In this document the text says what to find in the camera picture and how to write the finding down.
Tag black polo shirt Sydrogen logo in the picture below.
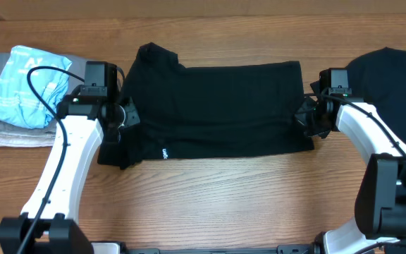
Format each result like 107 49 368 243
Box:
98 43 314 169

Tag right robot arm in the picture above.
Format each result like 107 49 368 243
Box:
295 95 406 253

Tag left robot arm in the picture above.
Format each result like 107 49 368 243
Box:
0 95 140 254

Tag black t-shirt white label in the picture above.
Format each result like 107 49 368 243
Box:
345 47 406 144

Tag folded light blue shirt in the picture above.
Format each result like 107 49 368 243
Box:
0 45 72 129

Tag folded beige garment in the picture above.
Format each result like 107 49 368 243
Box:
0 120 56 147

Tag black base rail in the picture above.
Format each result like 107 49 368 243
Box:
92 242 323 254

